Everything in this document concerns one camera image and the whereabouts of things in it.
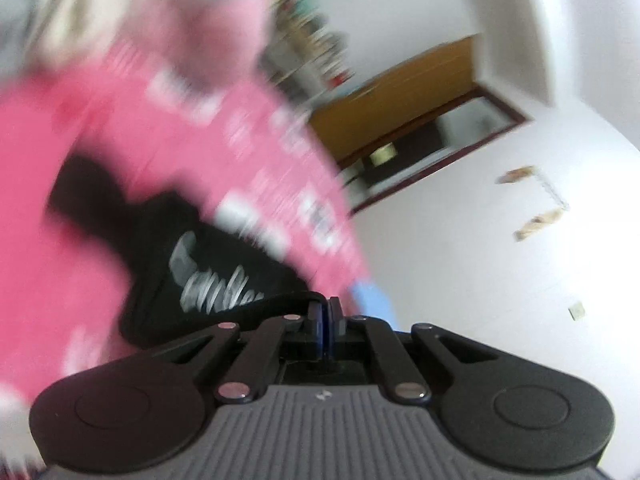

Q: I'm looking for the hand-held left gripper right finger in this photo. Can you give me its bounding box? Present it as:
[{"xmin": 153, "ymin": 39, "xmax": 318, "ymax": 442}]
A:
[{"xmin": 327, "ymin": 297, "xmax": 496, "ymax": 405}]

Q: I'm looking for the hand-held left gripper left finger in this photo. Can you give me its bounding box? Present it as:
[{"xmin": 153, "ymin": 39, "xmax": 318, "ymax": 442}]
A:
[{"xmin": 165, "ymin": 300, "xmax": 329, "ymax": 405}]

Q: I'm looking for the black printed shirt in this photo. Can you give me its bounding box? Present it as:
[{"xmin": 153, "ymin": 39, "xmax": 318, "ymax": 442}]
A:
[{"xmin": 47, "ymin": 152, "xmax": 321, "ymax": 348}]

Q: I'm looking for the blue folded garment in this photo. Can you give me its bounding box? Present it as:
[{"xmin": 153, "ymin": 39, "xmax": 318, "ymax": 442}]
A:
[{"xmin": 347, "ymin": 280, "xmax": 401, "ymax": 333}]

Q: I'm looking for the wooden door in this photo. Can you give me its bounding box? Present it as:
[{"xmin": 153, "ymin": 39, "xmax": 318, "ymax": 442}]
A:
[{"xmin": 307, "ymin": 35, "xmax": 481, "ymax": 161}]

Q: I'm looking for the white desk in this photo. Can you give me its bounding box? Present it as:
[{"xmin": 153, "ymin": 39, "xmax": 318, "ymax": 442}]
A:
[{"xmin": 260, "ymin": 0, "xmax": 351, "ymax": 106}]

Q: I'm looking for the pink floral blanket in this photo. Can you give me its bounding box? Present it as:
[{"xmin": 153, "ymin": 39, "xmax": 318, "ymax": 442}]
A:
[{"xmin": 0, "ymin": 0, "xmax": 371, "ymax": 401}]

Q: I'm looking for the pink grey folded quilt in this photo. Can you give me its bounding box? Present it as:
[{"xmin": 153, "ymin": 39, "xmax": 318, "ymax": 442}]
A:
[{"xmin": 145, "ymin": 0, "xmax": 276, "ymax": 91}]

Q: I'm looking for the white fleece garment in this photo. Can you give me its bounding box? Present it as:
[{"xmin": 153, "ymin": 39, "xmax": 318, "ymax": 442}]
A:
[{"xmin": 30, "ymin": 0, "xmax": 151, "ymax": 68}]

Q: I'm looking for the wall hook rack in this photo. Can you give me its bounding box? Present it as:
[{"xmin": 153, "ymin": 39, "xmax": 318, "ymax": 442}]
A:
[{"xmin": 495, "ymin": 165, "xmax": 571, "ymax": 242}]

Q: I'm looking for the dark wooden door frame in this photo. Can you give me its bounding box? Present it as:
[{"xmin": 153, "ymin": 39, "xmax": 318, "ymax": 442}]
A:
[{"xmin": 340, "ymin": 80, "xmax": 531, "ymax": 216}]

